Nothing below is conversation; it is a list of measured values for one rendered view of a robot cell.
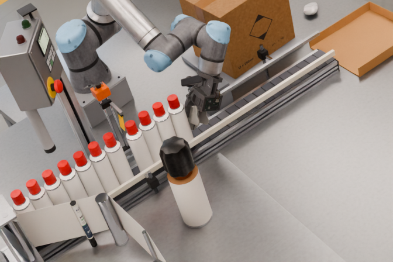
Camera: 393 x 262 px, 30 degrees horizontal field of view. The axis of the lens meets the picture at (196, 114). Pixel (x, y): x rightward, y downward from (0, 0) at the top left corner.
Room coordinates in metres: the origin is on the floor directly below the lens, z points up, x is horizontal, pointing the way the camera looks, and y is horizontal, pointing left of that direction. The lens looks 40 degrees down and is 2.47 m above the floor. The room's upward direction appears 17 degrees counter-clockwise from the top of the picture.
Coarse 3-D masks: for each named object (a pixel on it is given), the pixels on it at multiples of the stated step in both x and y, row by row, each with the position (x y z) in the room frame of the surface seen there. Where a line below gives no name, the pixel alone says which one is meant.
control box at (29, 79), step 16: (16, 32) 1.73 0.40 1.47; (32, 32) 1.71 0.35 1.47; (0, 48) 1.68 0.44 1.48; (16, 48) 1.66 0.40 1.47; (32, 48) 1.65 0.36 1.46; (48, 48) 1.74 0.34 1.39; (0, 64) 1.64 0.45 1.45; (16, 64) 1.63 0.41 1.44; (32, 64) 1.62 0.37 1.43; (16, 80) 1.63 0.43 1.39; (32, 80) 1.63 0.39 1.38; (48, 80) 1.65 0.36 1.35; (16, 96) 1.64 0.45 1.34; (32, 96) 1.63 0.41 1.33; (48, 96) 1.62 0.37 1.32
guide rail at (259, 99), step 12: (324, 60) 1.94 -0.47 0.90; (300, 72) 1.90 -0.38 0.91; (288, 84) 1.88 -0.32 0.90; (264, 96) 1.84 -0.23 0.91; (240, 108) 1.81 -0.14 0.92; (228, 120) 1.78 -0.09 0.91; (204, 132) 1.75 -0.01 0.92; (192, 144) 1.72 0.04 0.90; (156, 168) 1.67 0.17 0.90; (132, 180) 1.64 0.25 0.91; (120, 192) 1.62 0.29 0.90
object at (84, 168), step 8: (80, 152) 1.64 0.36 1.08; (80, 160) 1.62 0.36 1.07; (88, 160) 1.64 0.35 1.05; (80, 168) 1.61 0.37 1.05; (88, 168) 1.61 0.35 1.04; (80, 176) 1.61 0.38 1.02; (88, 176) 1.61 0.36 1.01; (96, 176) 1.63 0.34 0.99; (88, 184) 1.61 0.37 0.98; (96, 184) 1.61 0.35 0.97; (88, 192) 1.61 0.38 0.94; (96, 192) 1.61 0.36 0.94; (104, 192) 1.63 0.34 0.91
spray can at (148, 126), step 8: (144, 112) 1.73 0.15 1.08; (144, 120) 1.71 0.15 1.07; (152, 120) 1.73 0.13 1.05; (144, 128) 1.71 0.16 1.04; (152, 128) 1.70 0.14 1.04; (144, 136) 1.71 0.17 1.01; (152, 136) 1.70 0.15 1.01; (152, 144) 1.70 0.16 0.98; (160, 144) 1.71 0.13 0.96; (152, 152) 1.70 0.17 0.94
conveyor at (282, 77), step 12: (312, 60) 1.98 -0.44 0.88; (288, 72) 1.96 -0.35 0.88; (312, 72) 1.92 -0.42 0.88; (276, 84) 1.92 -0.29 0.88; (252, 96) 1.89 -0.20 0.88; (276, 96) 1.86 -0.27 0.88; (228, 108) 1.87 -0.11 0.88; (252, 108) 1.83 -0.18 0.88; (216, 120) 1.83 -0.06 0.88; (240, 120) 1.80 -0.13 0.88; (192, 132) 1.81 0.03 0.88; (216, 132) 1.77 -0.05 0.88; (144, 180) 1.66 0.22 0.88
